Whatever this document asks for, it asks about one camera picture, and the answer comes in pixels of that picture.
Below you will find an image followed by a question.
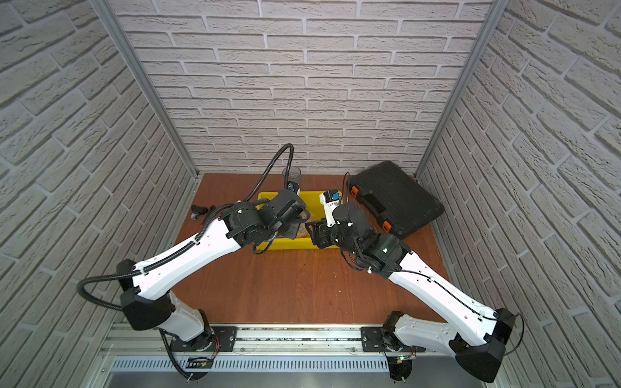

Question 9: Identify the yellow plastic bin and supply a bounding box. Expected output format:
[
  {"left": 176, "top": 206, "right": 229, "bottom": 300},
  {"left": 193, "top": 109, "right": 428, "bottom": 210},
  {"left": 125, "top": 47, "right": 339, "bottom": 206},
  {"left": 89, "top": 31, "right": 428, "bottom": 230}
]
[{"left": 269, "top": 191, "right": 325, "bottom": 252}]

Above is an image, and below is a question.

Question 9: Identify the grey translucent plastic cup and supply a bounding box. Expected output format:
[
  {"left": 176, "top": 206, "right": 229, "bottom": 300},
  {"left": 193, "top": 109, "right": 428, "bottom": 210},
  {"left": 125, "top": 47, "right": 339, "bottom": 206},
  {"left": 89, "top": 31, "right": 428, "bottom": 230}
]
[{"left": 282, "top": 167, "right": 302, "bottom": 186}]

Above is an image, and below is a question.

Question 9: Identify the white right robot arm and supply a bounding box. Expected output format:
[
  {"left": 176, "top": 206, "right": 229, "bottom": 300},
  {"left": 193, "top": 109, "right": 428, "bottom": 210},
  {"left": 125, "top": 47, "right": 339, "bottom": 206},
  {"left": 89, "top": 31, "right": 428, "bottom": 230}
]
[{"left": 305, "top": 203, "right": 517, "bottom": 383}]

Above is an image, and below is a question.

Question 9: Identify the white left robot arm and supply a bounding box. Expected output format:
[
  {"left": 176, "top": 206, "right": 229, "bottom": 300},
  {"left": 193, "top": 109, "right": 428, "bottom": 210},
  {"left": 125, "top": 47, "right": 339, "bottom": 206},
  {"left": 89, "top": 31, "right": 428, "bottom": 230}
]
[{"left": 76, "top": 143, "right": 310, "bottom": 382}]

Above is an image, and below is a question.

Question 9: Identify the black plastic tool case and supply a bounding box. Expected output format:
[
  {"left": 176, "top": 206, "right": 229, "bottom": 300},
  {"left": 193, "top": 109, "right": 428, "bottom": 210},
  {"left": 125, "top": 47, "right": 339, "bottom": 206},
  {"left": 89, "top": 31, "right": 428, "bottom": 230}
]
[{"left": 347, "top": 161, "right": 445, "bottom": 239}]

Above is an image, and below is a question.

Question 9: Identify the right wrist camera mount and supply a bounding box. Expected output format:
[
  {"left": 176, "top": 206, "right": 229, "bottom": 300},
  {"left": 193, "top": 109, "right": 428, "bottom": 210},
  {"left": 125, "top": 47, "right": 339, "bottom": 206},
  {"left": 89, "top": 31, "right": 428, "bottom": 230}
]
[{"left": 320, "top": 189, "right": 342, "bottom": 227}]

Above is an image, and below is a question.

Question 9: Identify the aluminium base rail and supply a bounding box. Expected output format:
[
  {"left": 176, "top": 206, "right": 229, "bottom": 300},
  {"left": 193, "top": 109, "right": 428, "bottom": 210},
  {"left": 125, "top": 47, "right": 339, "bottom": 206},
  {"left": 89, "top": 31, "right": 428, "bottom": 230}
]
[{"left": 98, "top": 323, "right": 433, "bottom": 374}]

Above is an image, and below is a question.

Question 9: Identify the aluminium frame post right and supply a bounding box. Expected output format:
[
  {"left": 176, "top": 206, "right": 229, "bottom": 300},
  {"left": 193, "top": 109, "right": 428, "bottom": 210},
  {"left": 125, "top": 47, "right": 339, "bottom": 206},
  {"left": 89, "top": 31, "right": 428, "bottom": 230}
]
[{"left": 413, "top": 0, "right": 509, "bottom": 179}]

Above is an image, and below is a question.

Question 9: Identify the aluminium frame post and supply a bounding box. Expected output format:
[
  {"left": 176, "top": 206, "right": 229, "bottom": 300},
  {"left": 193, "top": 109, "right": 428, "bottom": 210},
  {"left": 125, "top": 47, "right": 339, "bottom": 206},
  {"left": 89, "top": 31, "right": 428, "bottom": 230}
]
[
  {"left": 413, "top": 0, "right": 509, "bottom": 179},
  {"left": 91, "top": 0, "right": 200, "bottom": 180}
]

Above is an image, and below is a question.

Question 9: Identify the aluminium frame post left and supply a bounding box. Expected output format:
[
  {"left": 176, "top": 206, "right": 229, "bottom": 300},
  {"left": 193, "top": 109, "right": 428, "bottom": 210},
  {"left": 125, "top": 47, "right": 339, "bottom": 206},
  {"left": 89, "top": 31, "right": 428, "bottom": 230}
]
[{"left": 91, "top": 0, "right": 200, "bottom": 180}]

